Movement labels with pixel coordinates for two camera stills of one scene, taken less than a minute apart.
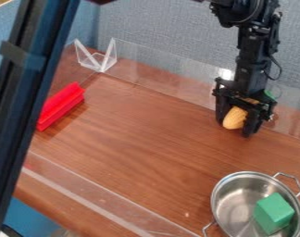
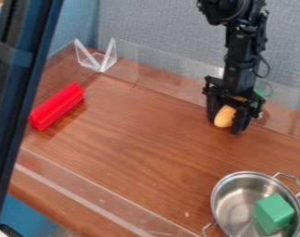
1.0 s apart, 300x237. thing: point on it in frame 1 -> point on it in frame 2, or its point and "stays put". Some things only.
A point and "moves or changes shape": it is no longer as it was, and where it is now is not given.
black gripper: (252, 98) -> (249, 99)
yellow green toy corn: (236, 114) moves or changes shape
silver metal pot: (235, 199) stays put
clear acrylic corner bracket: (97, 61) stays put
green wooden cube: (274, 214) stays put
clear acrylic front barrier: (101, 197) stays put
